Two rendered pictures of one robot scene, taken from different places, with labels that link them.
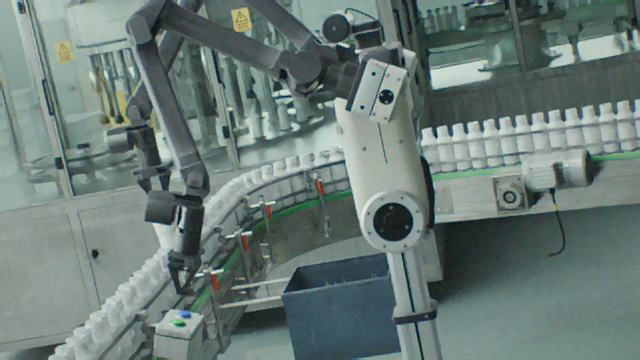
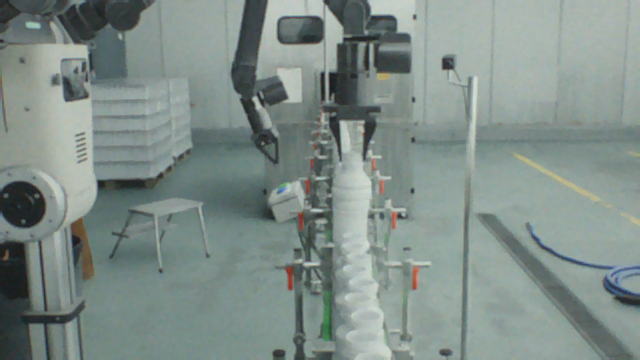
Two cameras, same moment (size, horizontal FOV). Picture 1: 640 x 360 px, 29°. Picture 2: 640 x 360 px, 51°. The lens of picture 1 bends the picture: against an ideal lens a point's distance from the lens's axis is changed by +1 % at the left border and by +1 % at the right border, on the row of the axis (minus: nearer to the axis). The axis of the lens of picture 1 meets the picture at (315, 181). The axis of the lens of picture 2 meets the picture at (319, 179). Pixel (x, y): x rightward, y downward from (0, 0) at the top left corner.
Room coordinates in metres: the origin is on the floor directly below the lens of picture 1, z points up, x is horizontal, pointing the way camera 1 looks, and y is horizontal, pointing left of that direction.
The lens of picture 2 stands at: (4.51, 0.21, 1.47)
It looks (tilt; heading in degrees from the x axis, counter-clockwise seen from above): 11 degrees down; 172
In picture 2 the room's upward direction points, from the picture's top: 1 degrees counter-clockwise
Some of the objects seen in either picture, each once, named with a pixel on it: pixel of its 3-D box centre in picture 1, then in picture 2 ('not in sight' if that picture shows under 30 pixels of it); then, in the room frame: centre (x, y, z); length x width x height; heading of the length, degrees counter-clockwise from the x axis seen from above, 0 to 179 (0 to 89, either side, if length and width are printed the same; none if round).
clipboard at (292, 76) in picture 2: not in sight; (289, 84); (-1.39, 0.77, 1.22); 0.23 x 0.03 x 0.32; 81
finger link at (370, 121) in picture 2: (153, 185); (356, 134); (3.36, 0.43, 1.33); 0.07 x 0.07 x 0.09; 81
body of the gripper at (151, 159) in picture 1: (150, 159); (352, 93); (3.36, 0.43, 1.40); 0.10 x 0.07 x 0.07; 81
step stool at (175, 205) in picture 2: not in sight; (157, 230); (-0.43, -0.32, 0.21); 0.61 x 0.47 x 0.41; 44
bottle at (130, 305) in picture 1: (131, 323); not in sight; (2.89, 0.50, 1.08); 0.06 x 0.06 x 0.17
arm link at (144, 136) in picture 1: (142, 137); (356, 57); (3.36, 0.43, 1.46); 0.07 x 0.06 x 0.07; 81
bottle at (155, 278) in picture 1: (155, 295); not in sight; (3.13, 0.46, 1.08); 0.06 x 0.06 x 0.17
